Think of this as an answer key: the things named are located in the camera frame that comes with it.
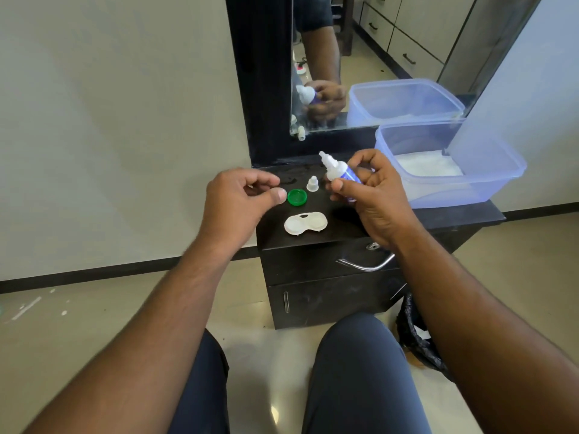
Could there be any curved chrome drawer handle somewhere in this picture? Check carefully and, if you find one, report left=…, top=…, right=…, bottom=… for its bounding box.
left=336, top=252, right=397, bottom=273

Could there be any person's left leg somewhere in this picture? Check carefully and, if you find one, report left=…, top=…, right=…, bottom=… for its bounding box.
left=166, top=329, right=232, bottom=434

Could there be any person's right leg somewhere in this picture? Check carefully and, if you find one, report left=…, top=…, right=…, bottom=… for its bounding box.
left=300, top=312, right=433, bottom=434

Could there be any bin with black bag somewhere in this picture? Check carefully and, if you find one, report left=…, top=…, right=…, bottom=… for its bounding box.
left=395, top=291, right=454, bottom=381

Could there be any person's left forearm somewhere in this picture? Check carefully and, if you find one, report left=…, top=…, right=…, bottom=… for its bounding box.
left=22, top=238, right=250, bottom=434

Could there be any small white dropper bottle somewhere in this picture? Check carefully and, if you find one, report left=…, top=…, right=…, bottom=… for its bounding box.
left=318, top=151, right=362, bottom=184

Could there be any white tissue paper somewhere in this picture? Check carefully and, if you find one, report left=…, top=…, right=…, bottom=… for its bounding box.
left=394, top=150, right=465, bottom=178

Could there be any person's leg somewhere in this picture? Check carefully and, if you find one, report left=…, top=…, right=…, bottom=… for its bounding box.
left=166, top=329, right=232, bottom=434
left=300, top=312, right=433, bottom=434

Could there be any black wooden drawer cabinet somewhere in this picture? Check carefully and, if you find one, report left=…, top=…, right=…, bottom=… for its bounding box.
left=255, top=162, right=507, bottom=331

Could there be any black framed wall mirror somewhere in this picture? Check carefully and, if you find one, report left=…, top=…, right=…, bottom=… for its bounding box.
left=225, top=0, right=546, bottom=168

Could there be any white contact lens case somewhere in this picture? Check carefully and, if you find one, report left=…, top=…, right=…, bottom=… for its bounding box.
left=284, top=211, right=328, bottom=236

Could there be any person's right forearm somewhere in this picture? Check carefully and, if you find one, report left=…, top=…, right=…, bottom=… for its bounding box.
left=388, top=221, right=579, bottom=434

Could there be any person's left hand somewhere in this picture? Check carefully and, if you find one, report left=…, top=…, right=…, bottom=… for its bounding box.
left=197, top=167, right=288, bottom=259

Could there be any person's right hand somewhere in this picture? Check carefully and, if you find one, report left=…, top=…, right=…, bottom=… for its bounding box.
left=325, top=148, right=420, bottom=252

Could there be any clear plastic storage container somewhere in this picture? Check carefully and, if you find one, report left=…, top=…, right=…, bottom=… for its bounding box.
left=375, top=121, right=528, bottom=209

